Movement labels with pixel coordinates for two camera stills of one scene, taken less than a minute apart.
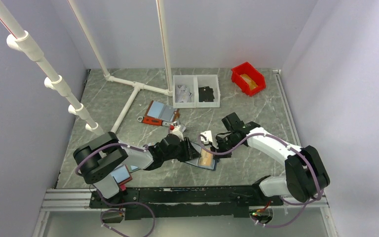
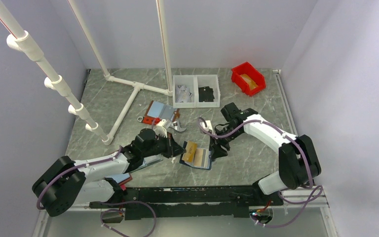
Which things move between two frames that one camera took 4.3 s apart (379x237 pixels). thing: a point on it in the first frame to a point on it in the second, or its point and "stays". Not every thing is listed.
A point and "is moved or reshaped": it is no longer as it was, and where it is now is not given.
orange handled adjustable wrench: [156, 122] stays
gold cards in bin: [250, 83] stays
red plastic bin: [248, 79] stays
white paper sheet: [184, 91] stays
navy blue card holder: [207, 160] is moved or reshaped
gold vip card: [206, 159] is moved or reshaped
